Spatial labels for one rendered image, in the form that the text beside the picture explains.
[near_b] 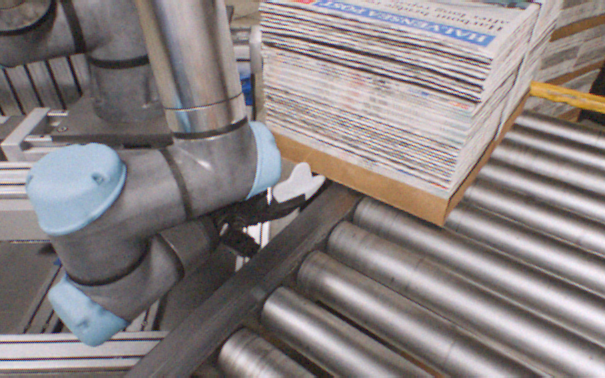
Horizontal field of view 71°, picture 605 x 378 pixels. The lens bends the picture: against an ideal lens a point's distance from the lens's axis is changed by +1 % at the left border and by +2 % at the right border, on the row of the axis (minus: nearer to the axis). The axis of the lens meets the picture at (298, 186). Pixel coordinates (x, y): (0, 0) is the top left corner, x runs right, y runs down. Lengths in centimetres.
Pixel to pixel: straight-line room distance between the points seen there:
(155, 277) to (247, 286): 10
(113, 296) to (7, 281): 105
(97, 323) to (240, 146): 21
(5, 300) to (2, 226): 62
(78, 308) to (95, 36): 41
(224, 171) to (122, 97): 38
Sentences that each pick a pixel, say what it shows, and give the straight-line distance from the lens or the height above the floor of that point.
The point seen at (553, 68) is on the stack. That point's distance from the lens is 204.
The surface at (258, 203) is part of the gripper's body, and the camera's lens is 55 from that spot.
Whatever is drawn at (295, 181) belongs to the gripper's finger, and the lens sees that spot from 56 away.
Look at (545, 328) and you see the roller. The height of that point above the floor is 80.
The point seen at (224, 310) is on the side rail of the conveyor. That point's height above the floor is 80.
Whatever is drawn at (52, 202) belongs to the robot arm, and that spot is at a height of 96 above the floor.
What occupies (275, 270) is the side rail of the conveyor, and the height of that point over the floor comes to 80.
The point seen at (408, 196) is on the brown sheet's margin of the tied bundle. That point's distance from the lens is 54.
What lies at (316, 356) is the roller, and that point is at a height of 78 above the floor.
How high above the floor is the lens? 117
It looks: 39 degrees down
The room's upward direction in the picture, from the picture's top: straight up
